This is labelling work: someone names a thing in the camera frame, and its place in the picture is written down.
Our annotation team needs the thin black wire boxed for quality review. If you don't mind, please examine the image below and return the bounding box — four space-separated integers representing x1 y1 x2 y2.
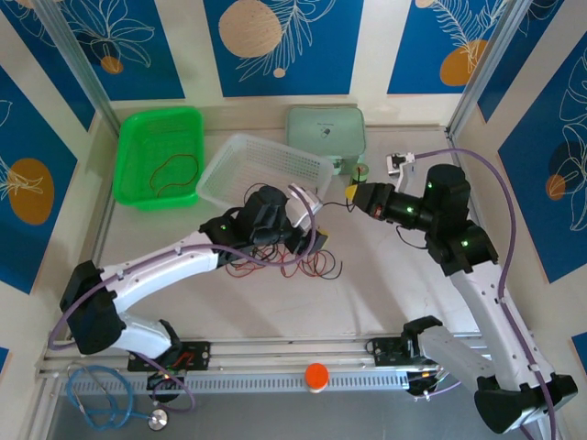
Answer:
242 181 360 216
268 245 345 281

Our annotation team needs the thin red wire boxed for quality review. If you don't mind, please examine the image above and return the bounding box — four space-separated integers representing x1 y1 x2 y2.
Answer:
280 250 332 281
150 154 201 199
226 249 260 280

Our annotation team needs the white plastic basket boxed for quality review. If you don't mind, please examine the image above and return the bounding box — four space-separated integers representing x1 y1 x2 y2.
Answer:
195 132 336 211

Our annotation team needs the pale green lidded box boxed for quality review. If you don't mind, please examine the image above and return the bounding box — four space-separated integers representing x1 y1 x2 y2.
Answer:
286 104 368 176

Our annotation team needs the orange round cap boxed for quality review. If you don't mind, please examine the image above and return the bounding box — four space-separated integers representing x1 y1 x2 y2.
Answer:
305 362 330 394

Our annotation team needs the green plastic basket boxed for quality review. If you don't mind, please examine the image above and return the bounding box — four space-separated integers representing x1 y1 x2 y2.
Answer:
113 106 205 213

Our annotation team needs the grey metal plate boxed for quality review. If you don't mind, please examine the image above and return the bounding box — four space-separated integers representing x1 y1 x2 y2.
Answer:
43 368 560 440

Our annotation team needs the blue stethoscope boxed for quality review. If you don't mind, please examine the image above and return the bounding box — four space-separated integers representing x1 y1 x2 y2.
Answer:
66 364 171 432

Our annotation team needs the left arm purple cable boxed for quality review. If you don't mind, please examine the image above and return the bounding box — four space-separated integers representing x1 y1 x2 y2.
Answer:
48 185 323 413

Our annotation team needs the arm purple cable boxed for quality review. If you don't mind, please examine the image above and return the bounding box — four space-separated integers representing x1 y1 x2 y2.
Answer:
410 148 559 440
48 185 323 413

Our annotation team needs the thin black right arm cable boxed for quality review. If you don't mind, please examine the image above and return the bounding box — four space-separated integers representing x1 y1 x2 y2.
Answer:
394 226 430 251

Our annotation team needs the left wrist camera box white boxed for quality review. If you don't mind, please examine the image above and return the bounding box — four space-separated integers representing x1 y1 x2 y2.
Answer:
287 182 325 228

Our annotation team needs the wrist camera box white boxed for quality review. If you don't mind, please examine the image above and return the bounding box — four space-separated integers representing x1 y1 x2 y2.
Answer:
385 153 416 190
287 182 325 228

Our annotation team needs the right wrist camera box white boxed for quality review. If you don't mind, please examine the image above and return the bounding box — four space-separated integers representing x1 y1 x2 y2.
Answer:
385 153 416 190

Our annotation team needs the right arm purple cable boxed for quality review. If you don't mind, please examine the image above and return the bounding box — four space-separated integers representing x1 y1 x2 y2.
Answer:
410 148 559 440

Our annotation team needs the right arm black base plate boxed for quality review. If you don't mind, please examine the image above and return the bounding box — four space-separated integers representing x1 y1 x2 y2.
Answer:
370 337 414 368

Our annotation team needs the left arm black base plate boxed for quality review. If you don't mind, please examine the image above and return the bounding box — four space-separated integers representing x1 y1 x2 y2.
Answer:
127 341 213 373

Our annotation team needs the grey slotted cable duct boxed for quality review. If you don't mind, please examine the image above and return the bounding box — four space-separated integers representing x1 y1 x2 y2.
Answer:
57 369 412 394

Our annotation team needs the aluminium frame post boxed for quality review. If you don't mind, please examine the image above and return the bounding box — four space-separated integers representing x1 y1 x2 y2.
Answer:
445 0 528 138
34 0 116 134

